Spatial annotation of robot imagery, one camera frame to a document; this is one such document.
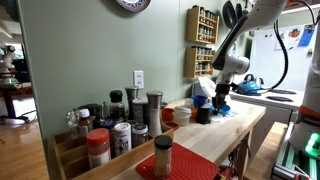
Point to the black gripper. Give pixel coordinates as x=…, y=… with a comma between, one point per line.
x=222, y=90

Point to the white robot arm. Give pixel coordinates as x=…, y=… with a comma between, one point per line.
x=264, y=13

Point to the black filter holder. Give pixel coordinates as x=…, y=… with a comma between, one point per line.
x=203, y=116

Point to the light blue plastic bowl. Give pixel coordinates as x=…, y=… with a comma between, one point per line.
x=223, y=111

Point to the white crumpled cloth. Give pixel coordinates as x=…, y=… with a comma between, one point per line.
x=204, y=86

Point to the dark blue plastic cup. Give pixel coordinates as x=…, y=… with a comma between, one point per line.
x=199, y=100

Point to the small white cloth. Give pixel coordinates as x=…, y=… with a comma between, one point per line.
x=231, y=114

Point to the orange plastic cup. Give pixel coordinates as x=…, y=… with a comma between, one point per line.
x=193, y=113

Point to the blue kettle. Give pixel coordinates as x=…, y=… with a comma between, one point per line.
x=248, y=86

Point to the white lidded container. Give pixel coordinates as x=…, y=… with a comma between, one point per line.
x=182, y=115

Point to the wooden butcher block table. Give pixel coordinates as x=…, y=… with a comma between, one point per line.
x=215, y=141

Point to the lower wooden spice rack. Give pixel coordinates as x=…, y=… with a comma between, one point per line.
x=198, y=61

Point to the wooden spice rack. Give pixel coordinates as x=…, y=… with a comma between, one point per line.
x=198, y=61
x=202, y=25

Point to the white kitchen stove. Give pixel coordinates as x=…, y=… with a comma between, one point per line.
x=276, y=111

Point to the steel pepper grinder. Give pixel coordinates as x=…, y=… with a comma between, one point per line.
x=154, y=101

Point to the spice jar black lid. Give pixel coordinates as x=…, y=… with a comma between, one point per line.
x=162, y=153

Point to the upper wooden spice rack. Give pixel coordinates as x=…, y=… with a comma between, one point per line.
x=202, y=25

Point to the black frying pan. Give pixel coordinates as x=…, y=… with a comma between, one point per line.
x=229, y=14

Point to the white spice shaker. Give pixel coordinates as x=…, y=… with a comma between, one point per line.
x=122, y=135

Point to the black lid glass bottle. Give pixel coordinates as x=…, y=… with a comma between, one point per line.
x=117, y=107

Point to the spice jar red lid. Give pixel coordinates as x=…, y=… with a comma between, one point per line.
x=98, y=147

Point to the wooden spice tray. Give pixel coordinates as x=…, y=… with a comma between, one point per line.
x=73, y=160

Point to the white wall outlet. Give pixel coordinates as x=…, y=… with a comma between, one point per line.
x=138, y=79

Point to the decorative wall plate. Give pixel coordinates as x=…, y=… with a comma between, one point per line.
x=134, y=6

